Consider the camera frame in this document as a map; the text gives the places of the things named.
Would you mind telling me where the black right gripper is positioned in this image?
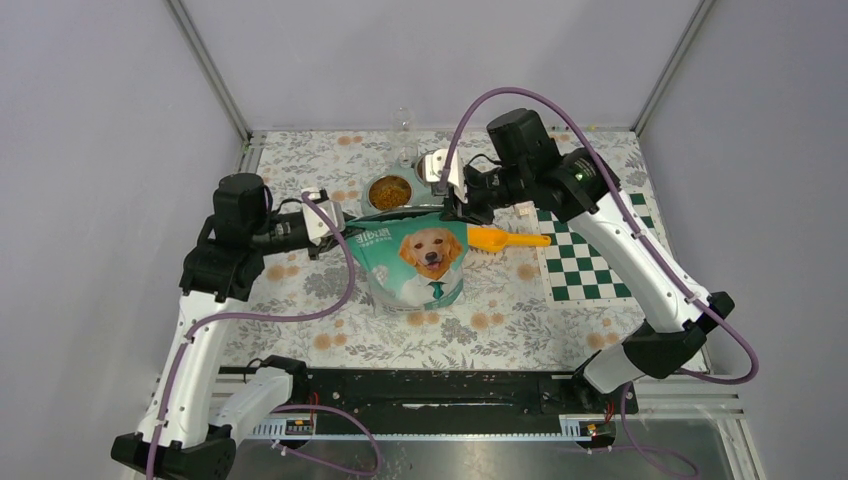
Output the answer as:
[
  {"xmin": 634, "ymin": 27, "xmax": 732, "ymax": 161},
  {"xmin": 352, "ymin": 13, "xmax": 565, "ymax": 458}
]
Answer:
[{"xmin": 440, "ymin": 162, "xmax": 531, "ymax": 226}]

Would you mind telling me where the orange plastic scoop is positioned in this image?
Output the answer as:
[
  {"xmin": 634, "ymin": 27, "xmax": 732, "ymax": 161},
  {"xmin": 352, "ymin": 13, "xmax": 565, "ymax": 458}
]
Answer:
[{"xmin": 467, "ymin": 227, "xmax": 552, "ymax": 253}]

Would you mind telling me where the green pet food bag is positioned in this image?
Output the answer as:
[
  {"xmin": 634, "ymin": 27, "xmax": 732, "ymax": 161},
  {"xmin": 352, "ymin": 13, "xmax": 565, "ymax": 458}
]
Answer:
[{"xmin": 346, "ymin": 207, "xmax": 470, "ymax": 313}]

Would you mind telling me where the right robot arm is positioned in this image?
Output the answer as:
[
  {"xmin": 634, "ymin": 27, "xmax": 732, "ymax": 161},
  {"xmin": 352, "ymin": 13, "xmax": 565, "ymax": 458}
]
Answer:
[{"xmin": 424, "ymin": 108, "xmax": 735, "ymax": 412}]

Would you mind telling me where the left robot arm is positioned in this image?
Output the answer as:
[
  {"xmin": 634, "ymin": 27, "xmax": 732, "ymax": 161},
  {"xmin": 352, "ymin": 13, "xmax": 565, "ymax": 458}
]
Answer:
[{"xmin": 110, "ymin": 173, "xmax": 348, "ymax": 479}]

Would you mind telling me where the mint green double bowl stand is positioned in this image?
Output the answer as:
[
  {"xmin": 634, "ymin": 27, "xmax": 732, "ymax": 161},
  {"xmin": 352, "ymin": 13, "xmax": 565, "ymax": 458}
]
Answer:
[{"xmin": 360, "ymin": 155, "xmax": 438, "ymax": 215}]

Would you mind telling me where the steel bowl with kibble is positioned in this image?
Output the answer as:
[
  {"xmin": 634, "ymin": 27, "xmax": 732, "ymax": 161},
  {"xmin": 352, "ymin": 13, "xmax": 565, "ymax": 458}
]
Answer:
[{"xmin": 414, "ymin": 155, "xmax": 428, "ymax": 184}]

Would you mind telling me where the white yellow toy block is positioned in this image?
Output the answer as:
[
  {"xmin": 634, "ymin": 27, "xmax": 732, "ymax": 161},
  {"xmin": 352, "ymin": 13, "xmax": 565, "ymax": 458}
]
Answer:
[{"xmin": 514, "ymin": 203, "xmax": 534, "ymax": 217}]

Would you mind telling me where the floral patterned table mat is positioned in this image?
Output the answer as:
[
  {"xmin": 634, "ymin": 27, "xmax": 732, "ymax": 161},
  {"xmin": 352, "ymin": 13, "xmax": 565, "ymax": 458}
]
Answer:
[{"xmin": 222, "ymin": 131, "xmax": 668, "ymax": 371}]

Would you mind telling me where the clear water bottle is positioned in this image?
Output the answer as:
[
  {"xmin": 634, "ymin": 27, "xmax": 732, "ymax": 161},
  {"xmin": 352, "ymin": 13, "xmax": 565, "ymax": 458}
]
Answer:
[{"xmin": 390, "ymin": 107, "xmax": 419, "ymax": 167}]

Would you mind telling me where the green white checkerboard mat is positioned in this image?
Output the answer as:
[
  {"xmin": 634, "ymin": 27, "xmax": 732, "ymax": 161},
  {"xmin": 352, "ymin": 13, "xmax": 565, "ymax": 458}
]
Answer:
[{"xmin": 534, "ymin": 209, "xmax": 637, "ymax": 308}]

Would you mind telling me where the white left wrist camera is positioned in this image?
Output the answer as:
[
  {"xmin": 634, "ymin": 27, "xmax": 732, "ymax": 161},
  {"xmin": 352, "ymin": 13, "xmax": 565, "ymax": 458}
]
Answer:
[{"xmin": 301, "ymin": 187, "xmax": 346, "ymax": 246}]

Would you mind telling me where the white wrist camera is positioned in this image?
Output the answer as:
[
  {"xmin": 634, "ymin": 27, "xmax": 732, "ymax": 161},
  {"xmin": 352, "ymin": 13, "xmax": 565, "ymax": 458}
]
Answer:
[
  {"xmin": 301, "ymin": 187, "xmax": 346, "ymax": 246},
  {"xmin": 421, "ymin": 148, "xmax": 468, "ymax": 204}
]

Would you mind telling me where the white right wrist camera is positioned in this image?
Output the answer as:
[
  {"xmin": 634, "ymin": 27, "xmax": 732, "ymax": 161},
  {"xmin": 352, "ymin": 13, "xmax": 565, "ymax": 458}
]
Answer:
[{"xmin": 421, "ymin": 148, "xmax": 468, "ymax": 204}]

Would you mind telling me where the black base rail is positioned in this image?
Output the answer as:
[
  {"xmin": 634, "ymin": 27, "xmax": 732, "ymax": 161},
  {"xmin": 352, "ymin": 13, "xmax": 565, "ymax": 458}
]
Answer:
[{"xmin": 287, "ymin": 366, "xmax": 639, "ymax": 438}]

